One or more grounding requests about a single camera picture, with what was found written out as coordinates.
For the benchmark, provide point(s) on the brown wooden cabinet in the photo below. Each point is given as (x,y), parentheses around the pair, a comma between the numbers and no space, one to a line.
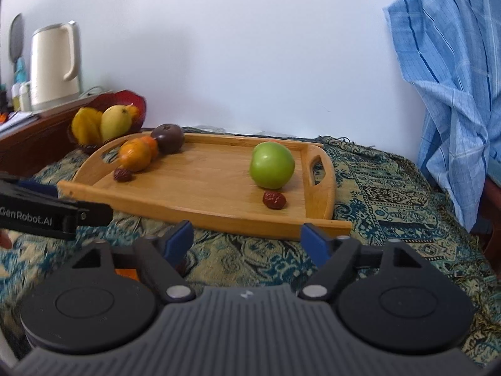
(35,145)

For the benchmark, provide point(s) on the yellow star fruit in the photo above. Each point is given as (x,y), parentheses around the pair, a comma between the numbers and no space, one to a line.
(87,126)

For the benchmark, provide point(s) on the small orange object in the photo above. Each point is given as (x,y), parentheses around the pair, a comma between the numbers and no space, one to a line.
(126,273)

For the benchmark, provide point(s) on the white electric kettle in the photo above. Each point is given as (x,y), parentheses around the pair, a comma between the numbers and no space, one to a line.
(51,66)

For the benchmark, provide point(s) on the yellow mango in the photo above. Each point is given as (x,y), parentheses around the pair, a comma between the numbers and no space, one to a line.
(114,123)

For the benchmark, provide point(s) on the green apple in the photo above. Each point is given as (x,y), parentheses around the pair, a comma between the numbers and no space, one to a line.
(272,166)

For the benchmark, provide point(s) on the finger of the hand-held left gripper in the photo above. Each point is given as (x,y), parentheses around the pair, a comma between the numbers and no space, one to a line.
(39,188)

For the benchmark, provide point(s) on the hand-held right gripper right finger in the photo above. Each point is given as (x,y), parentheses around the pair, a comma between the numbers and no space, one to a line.
(315,244)

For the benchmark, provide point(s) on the white bottle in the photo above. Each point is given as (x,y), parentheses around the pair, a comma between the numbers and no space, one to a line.
(25,98)

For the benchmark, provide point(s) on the red glass bowl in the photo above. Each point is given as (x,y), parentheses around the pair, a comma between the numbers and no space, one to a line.
(137,100)

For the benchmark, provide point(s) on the wooden tray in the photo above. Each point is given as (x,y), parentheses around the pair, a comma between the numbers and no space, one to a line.
(203,188)

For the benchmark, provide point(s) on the brown wooden furniture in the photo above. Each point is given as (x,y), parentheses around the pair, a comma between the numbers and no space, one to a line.
(492,211)

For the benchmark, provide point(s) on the white kettle tray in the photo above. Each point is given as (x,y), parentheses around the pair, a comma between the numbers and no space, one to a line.
(74,103)

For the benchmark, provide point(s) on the red date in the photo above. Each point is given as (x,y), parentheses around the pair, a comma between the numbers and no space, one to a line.
(123,175)
(274,199)

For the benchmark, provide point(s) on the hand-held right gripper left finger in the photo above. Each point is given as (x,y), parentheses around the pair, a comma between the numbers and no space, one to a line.
(178,243)

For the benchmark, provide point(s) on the blue striped cloth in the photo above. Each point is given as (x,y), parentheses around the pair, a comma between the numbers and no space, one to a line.
(450,86)

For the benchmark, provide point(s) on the grey round mirror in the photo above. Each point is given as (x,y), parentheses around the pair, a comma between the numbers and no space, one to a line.
(17,35)

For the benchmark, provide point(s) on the patterned blanket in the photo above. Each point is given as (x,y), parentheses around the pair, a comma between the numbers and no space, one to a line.
(391,211)

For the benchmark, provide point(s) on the large orange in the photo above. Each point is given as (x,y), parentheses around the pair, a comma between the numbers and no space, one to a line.
(135,156)
(134,111)

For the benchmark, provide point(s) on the yellow bottle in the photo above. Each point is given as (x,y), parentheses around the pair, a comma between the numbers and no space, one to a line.
(15,98)

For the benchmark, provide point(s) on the stack of papers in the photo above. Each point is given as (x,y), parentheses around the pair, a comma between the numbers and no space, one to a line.
(17,120)

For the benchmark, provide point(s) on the dark purple round fruit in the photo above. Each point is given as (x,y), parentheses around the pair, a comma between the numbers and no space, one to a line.
(169,138)

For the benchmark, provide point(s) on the small tangerine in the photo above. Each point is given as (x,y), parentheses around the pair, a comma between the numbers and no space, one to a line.
(152,145)

